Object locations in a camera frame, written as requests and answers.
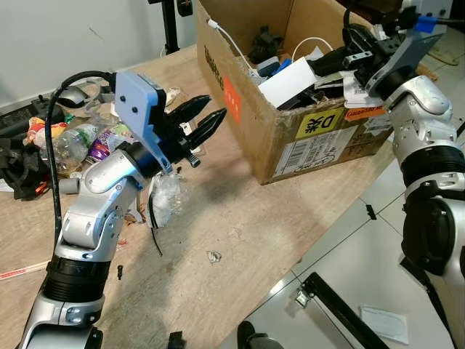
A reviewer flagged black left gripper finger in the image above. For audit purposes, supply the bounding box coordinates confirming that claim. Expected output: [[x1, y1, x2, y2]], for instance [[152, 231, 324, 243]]
[[187, 109, 228, 148], [169, 95, 212, 126]]

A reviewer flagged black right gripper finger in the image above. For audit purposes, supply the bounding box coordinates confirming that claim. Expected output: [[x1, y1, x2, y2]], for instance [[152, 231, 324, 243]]
[[311, 48, 357, 76]]

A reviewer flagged brown cardboard box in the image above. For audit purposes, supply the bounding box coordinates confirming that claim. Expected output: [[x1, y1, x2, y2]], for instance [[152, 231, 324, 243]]
[[195, 0, 437, 185]]

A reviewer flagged white flat carton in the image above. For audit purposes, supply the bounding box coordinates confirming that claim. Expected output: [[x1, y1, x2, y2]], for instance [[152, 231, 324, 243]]
[[258, 57, 318, 108]]

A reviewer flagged crumpled clear plastic wrap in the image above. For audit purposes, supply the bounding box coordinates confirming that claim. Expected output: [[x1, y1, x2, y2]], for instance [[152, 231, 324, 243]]
[[149, 173, 187, 228]]

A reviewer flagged purple snack wrapper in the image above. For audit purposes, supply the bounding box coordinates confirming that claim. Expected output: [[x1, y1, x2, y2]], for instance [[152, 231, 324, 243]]
[[87, 124, 136, 165]]

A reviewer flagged black stand pole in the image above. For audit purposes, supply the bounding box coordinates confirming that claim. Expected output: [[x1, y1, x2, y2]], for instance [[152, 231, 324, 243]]
[[149, 0, 194, 55]]

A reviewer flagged clear plastic bottle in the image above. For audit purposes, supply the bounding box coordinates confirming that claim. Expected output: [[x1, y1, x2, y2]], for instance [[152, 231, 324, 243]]
[[51, 124, 102, 177]]

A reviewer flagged grey computer mouse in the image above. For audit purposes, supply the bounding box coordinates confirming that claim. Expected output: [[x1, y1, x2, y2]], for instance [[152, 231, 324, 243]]
[[57, 84, 95, 110]]

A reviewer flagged yellow red snack wrapper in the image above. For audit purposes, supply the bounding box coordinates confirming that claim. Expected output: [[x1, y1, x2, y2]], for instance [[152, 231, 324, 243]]
[[28, 116, 60, 146]]

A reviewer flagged red white chopstick wrapper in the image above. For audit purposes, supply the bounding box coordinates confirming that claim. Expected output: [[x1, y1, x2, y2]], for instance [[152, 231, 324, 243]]
[[0, 260, 53, 281]]

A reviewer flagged white paper sheet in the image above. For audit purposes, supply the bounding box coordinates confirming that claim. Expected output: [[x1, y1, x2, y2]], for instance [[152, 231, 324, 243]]
[[360, 305, 410, 345]]

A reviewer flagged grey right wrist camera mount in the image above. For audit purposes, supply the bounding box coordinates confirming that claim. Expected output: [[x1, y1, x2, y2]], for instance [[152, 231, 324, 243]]
[[367, 0, 455, 97]]

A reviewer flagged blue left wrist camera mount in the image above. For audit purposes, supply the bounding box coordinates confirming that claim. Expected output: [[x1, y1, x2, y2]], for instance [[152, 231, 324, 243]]
[[114, 71, 176, 175]]

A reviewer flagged white charger cable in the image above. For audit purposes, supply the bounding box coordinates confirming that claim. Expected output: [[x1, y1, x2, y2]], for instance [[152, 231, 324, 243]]
[[207, 20, 264, 73]]

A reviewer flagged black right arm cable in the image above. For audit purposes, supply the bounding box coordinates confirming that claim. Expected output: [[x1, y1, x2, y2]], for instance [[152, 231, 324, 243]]
[[429, 17, 465, 31]]

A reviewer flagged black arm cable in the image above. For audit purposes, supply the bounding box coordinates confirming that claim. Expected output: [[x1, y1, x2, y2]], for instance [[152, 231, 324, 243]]
[[429, 17, 465, 31], [44, 71, 117, 248]]

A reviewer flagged black cable tie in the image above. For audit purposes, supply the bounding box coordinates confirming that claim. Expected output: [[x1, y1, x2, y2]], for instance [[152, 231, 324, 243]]
[[148, 195, 165, 257]]

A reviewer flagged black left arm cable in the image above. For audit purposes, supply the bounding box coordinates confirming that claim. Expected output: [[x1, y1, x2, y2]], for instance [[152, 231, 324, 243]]
[[44, 71, 117, 248]]

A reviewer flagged black metal bar with bracket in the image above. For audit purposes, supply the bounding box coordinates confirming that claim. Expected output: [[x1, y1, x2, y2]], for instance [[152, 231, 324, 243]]
[[296, 272, 387, 349]]

